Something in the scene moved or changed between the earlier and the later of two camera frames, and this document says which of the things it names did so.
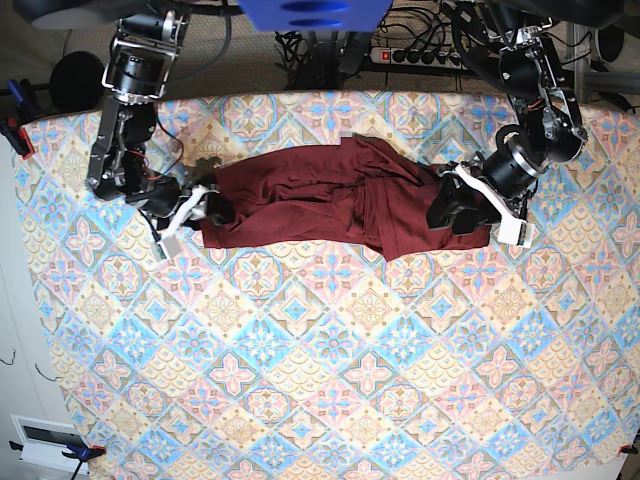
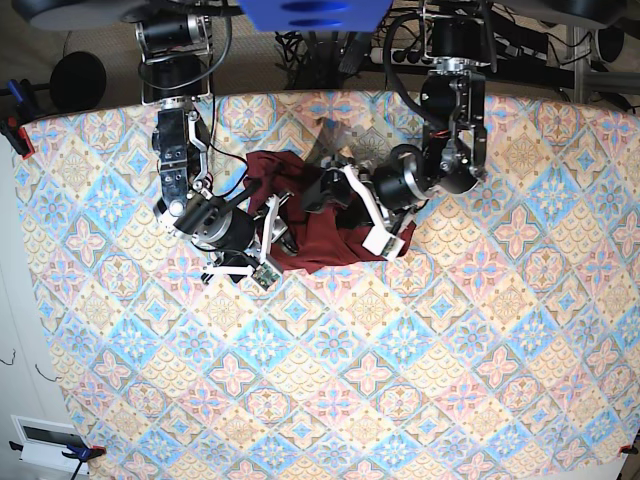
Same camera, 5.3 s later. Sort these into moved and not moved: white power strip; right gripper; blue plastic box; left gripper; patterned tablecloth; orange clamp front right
Moved: left gripper; right gripper
Not moved: patterned tablecloth; blue plastic box; white power strip; orange clamp front right
